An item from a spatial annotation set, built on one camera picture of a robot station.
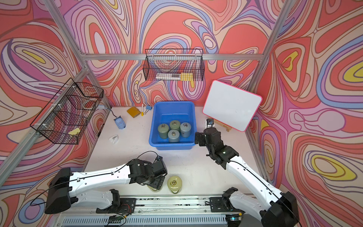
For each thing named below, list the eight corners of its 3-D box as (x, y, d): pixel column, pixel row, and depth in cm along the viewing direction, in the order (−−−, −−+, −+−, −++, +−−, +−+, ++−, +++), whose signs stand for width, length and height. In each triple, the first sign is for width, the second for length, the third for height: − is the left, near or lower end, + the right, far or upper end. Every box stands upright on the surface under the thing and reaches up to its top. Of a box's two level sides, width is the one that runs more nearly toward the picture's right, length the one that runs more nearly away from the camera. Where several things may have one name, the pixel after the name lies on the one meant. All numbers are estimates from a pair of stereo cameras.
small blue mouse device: (120, 130, 107) (116, 123, 100) (117, 126, 109) (113, 119, 102) (127, 126, 109) (123, 119, 102) (124, 122, 112) (120, 115, 105)
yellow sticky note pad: (133, 118, 115) (132, 116, 113) (127, 111, 120) (126, 109, 118) (141, 113, 118) (140, 111, 116) (134, 107, 123) (134, 105, 121)
